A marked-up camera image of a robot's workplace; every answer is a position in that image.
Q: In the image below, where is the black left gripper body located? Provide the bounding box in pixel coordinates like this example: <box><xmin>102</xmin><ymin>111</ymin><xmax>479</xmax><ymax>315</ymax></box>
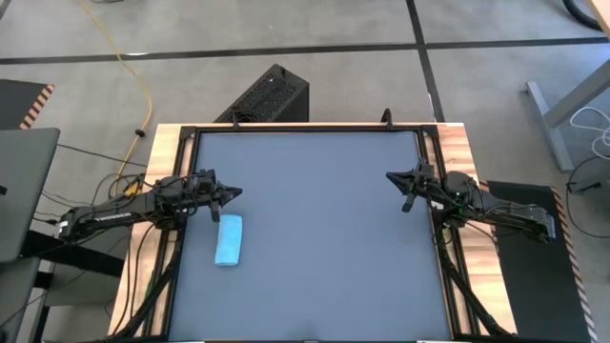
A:
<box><xmin>190</xmin><ymin>169</ymin><xmax>218</xmax><ymax>206</ymax></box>

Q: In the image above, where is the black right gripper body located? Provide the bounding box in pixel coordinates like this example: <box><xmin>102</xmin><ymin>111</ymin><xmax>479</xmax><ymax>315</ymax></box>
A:
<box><xmin>414</xmin><ymin>160</ymin><xmax>445</xmax><ymax>206</ymax></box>

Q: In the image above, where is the light blue microfibre towel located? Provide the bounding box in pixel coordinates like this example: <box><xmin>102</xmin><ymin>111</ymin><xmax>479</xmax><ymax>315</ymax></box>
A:
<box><xmin>213</xmin><ymin>213</ymin><xmax>244</xmax><ymax>267</ymax></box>

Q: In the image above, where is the black computer tower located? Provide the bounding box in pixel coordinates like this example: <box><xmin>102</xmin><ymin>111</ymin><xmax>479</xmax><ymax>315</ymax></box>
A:
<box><xmin>213</xmin><ymin>63</ymin><xmax>310</xmax><ymax>124</ymax></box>

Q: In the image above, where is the grey desk leg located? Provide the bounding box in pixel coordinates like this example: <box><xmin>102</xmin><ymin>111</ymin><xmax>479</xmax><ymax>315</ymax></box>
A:
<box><xmin>526</xmin><ymin>59</ymin><xmax>610</xmax><ymax>172</ymax></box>

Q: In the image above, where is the large black hazard striped mat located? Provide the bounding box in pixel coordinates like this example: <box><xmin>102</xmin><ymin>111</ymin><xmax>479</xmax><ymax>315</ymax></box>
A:
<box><xmin>485</xmin><ymin>179</ymin><xmax>600</xmax><ymax>343</ymax></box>

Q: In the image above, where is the grey side desk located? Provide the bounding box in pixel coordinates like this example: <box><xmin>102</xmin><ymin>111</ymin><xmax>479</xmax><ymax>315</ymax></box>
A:
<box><xmin>0</xmin><ymin>231</ymin><xmax>131</xmax><ymax>343</ymax></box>

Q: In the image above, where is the grey laptop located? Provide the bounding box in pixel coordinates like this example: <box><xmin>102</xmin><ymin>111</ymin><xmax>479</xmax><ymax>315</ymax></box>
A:
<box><xmin>0</xmin><ymin>127</ymin><xmax>62</xmax><ymax>263</ymax></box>

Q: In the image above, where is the black cable conduit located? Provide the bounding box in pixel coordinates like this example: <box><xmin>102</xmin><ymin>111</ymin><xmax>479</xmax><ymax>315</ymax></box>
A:
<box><xmin>436</xmin><ymin>228</ymin><xmax>512</xmax><ymax>337</ymax></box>
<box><xmin>112</xmin><ymin>228</ymin><xmax>188</xmax><ymax>342</ymax></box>

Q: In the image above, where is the black metal table frame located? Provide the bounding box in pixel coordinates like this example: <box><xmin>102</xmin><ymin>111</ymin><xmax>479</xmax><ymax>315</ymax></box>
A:
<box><xmin>159</xmin><ymin>124</ymin><xmax>482</xmax><ymax>343</ymax></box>

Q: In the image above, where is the thin black floor cable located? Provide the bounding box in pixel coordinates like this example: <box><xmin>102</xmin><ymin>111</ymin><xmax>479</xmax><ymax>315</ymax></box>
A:
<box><xmin>55</xmin><ymin>142</ymin><xmax>150</xmax><ymax>169</ymax></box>

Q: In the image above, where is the yellow cable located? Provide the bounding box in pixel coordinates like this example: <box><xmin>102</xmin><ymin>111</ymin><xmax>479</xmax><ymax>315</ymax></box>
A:
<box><xmin>78</xmin><ymin>0</ymin><xmax>153</xmax><ymax>196</ymax></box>

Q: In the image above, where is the white cable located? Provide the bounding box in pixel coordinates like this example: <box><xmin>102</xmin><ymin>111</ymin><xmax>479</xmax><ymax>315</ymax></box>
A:
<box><xmin>569</xmin><ymin>107</ymin><xmax>610</xmax><ymax>161</ymax></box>

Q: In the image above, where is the black hose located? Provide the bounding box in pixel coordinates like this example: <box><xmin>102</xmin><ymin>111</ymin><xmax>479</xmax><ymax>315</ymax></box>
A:
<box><xmin>561</xmin><ymin>0</ymin><xmax>604</xmax><ymax>32</ymax></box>

